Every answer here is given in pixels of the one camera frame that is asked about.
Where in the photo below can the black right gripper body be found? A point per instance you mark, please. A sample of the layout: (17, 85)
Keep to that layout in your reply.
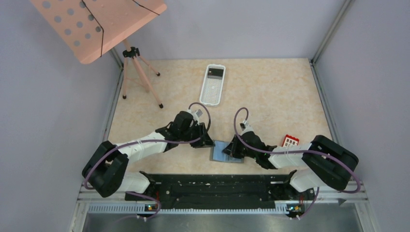
(239, 150)

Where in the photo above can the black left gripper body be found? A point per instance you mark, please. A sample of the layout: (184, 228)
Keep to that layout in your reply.
(193, 132)

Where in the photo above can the grey card holder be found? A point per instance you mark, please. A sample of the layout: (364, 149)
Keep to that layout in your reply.
(224, 153)

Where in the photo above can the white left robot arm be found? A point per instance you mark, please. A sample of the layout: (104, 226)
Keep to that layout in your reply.
(105, 172)

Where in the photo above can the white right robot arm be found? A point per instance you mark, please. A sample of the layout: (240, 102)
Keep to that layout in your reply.
(322, 162)

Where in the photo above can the black card in tray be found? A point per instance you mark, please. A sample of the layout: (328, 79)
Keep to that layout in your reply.
(215, 73)

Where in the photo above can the white perforated plastic tray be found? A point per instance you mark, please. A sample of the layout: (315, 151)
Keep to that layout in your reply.
(211, 90)

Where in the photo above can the pink music stand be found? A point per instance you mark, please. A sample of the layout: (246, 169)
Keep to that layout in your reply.
(93, 27)

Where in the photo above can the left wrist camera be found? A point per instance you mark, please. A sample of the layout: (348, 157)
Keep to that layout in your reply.
(196, 115)

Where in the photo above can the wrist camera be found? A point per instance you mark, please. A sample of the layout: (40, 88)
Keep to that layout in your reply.
(245, 127)
(196, 115)

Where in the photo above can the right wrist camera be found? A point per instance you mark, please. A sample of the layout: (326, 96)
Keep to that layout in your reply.
(245, 127)

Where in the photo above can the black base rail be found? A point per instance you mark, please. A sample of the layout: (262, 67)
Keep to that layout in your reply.
(223, 191)

